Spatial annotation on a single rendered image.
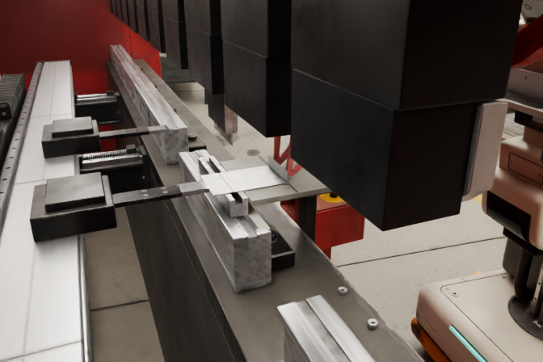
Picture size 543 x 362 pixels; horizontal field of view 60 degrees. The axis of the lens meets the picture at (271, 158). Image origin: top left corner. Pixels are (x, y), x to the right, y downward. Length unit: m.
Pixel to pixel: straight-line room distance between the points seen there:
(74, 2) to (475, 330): 2.43
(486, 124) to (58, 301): 0.48
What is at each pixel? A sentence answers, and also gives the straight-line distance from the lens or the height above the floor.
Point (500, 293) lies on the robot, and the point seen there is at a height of 0.28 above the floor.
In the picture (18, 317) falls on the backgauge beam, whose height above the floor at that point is 0.98.
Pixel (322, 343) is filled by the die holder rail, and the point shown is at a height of 0.97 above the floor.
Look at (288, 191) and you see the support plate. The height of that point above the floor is 1.00.
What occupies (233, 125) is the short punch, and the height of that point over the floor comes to 1.11.
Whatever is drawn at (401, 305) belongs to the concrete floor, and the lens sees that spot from 2.20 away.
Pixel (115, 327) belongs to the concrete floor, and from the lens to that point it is 2.12.
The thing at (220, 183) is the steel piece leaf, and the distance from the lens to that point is 0.79.
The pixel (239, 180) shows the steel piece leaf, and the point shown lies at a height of 1.00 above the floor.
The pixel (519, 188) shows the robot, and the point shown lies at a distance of 1.42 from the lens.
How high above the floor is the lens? 1.33
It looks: 21 degrees down
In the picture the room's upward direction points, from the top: straight up
